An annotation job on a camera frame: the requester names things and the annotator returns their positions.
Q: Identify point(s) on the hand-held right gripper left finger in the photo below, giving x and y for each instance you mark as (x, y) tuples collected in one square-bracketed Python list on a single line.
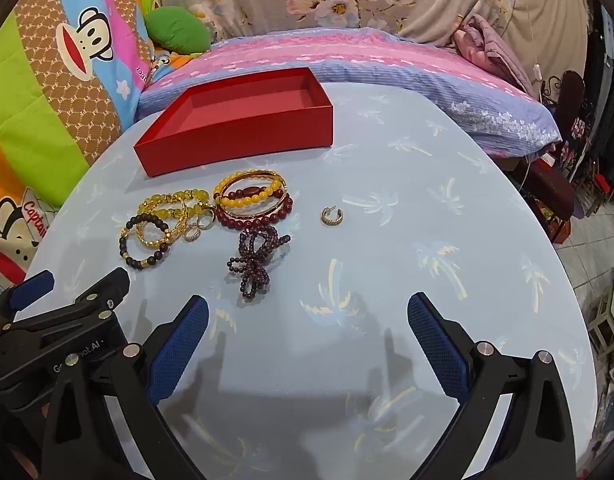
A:
[(179, 350)]

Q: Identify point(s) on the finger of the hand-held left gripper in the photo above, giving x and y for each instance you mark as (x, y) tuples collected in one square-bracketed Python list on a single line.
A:
[(104, 290), (33, 287)]

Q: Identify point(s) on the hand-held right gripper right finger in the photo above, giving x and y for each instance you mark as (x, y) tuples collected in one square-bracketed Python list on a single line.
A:
[(437, 350)]

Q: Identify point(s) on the gold hoop earring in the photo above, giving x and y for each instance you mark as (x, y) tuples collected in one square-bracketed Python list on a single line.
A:
[(323, 217)]

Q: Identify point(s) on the gold bangle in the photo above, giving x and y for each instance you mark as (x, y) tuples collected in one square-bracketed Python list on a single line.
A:
[(237, 176)]

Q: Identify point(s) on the red cardboard box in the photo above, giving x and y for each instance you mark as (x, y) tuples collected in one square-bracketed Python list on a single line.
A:
[(237, 130)]

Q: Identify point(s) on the palm print blue tablecloth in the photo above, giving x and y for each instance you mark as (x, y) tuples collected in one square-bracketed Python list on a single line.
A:
[(337, 260)]

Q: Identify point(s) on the white stool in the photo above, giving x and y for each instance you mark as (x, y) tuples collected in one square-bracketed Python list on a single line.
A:
[(607, 320)]

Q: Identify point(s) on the monkey print blanket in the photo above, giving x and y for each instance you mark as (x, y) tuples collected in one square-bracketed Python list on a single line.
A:
[(62, 110)]

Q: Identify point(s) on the green cushion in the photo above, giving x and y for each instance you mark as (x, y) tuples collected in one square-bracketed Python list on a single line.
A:
[(179, 30)]

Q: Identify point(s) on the pink purple striped bedding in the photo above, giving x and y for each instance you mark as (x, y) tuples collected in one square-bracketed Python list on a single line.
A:
[(412, 60)]

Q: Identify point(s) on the dark wooden chair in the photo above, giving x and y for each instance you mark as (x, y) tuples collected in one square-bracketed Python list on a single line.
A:
[(572, 90)]

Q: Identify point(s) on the rack of hanging clothes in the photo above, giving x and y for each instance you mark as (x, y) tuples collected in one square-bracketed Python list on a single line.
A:
[(607, 110)]

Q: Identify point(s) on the pink quilted cloth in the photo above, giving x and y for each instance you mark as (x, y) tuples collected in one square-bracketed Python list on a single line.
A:
[(487, 45)]

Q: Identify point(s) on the dark red bed frame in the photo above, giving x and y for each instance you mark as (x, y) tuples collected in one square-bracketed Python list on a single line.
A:
[(547, 185)]

